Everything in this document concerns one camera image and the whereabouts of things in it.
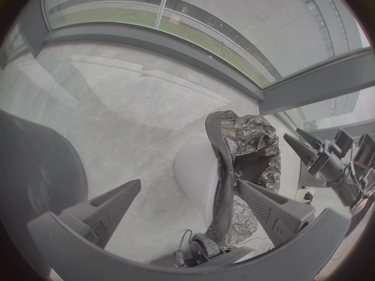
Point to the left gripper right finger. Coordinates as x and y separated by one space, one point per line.
272 212

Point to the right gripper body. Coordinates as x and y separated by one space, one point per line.
331 171

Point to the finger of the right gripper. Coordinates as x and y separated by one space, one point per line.
313 140
306 152

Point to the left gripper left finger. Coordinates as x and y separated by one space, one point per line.
117 209

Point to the white printed wrapper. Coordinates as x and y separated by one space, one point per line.
300 196

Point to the black plastic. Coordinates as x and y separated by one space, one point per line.
308 196

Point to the black plastic bag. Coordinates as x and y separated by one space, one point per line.
249 139

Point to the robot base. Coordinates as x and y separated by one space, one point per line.
205 249

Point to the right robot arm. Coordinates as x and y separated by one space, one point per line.
351 195

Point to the grey trash bin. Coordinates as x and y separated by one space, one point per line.
196 168

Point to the window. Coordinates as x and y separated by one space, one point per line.
146 44

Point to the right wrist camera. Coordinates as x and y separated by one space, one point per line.
343 140

